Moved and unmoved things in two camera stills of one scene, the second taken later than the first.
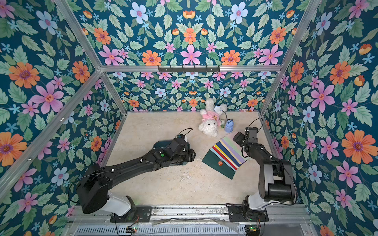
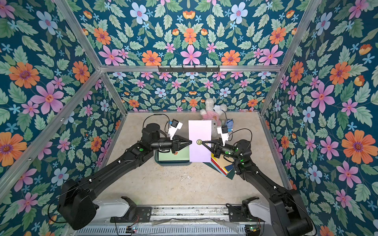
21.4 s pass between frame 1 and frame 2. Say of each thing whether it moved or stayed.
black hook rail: stayed
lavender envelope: moved
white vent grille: stayed
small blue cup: stayed
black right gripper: moved
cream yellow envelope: moved
